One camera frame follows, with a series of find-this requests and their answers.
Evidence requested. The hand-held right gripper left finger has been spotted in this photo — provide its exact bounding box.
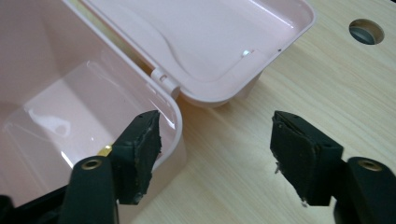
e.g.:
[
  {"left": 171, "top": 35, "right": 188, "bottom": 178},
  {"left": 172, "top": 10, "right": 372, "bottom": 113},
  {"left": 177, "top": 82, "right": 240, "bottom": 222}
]
[{"left": 110, "top": 109, "right": 163, "bottom": 205}]

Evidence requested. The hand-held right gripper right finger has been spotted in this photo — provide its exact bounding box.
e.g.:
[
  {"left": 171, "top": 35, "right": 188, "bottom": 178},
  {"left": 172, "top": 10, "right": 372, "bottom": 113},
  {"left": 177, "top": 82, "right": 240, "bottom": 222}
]
[{"left": 269, "top": 110, "right": 345, "bottom": 208}]

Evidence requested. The pink storage box white handle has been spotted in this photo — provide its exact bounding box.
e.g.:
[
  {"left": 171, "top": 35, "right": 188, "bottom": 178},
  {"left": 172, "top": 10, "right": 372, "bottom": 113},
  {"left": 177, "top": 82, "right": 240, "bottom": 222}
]
[{"left": 0, "top": 0, "right": 318, "bottom": 224}]

